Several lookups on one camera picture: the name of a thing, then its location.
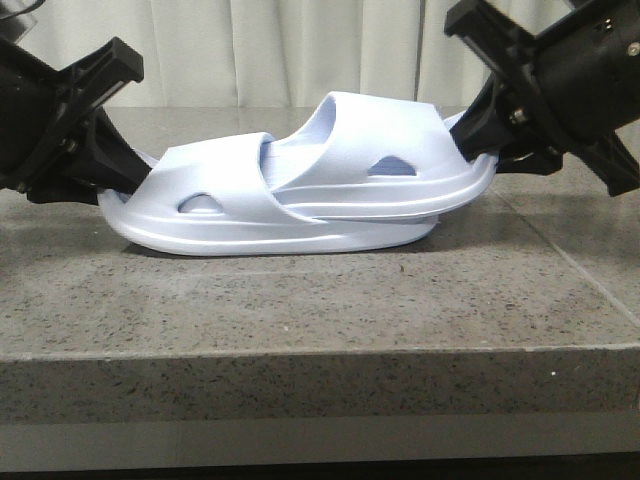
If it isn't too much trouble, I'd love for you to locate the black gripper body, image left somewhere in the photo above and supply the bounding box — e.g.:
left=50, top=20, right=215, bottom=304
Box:
left=1, top=38, right=144, bottom=205

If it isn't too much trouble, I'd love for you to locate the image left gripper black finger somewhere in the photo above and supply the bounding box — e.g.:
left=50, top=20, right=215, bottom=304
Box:
left=74, top=107, right=151, bottom=194

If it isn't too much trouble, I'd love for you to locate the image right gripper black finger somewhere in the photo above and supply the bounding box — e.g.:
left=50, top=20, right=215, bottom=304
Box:
left=450, top=74, right=523, bottom=163

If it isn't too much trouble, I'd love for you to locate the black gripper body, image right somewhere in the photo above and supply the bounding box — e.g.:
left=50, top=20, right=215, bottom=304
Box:
left=444, top=1, right=639, bottom=196

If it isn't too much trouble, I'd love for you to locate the light blue slipper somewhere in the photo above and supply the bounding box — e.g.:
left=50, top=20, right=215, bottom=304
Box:
left=260, top=92, right=497, bottom=220
left=98, top=132, right=437, bottom=256

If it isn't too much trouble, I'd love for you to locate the cream pleated curtain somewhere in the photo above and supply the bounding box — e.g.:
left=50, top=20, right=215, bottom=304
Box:
left=20, top=1, right=488, bottom=107

